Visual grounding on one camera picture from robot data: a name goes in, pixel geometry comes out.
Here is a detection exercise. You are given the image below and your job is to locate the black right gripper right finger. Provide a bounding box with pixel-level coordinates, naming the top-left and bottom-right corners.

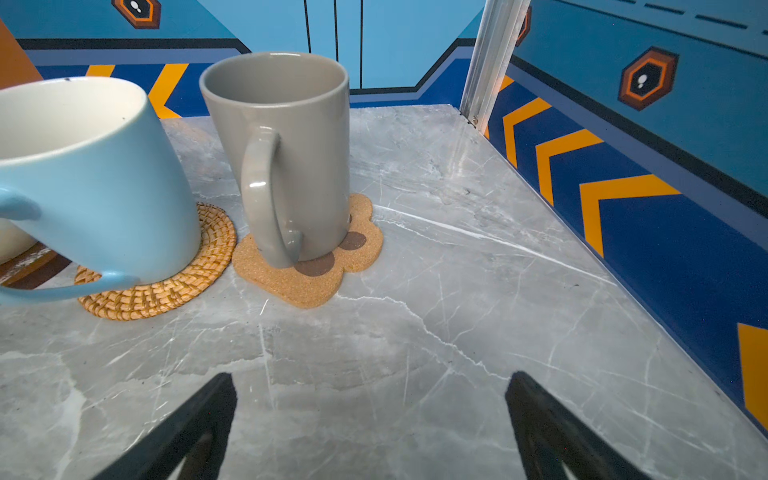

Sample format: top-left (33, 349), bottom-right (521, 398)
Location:
top-left (505, 371), bottom-right (647, 479)

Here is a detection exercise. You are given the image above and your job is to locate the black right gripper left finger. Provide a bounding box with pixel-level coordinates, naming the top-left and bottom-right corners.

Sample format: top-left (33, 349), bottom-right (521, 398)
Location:
top-left (96, 373), bottom-right (237, 479)

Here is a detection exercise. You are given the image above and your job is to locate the cork paw print coaster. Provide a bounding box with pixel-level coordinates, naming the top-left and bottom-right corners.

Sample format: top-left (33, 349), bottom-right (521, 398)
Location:
top-left (232, 194), bottom-right (383, 309)

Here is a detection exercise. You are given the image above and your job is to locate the light blue mug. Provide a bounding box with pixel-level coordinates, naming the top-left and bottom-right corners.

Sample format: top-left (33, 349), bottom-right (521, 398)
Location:
top-left (1, 76), bottom-right (201, 306)

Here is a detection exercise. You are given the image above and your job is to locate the grey mug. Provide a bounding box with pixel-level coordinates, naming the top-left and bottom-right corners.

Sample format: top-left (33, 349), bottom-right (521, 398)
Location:
top-left (199, 52), bottom-right (351, 269)

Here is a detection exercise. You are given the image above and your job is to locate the white mug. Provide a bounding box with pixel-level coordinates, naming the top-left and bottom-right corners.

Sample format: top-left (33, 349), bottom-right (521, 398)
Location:
top-left (0, 219), bottom-right (37, 264)

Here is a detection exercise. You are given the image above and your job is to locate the woven rattan round coaster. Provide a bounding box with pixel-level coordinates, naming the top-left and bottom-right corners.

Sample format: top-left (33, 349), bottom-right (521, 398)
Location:
top-left (78, 202), bottom-right (237, 321)

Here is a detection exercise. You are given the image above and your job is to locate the scratched brown round coaster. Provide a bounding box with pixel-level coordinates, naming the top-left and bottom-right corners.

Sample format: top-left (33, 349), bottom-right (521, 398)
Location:
top-left (1, 242), bottom-right (71, 290)

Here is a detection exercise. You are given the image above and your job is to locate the aluminium corner post right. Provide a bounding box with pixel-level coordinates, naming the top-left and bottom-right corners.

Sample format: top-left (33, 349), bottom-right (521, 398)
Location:
top-left (459, 0), bottom-right (530, 133)

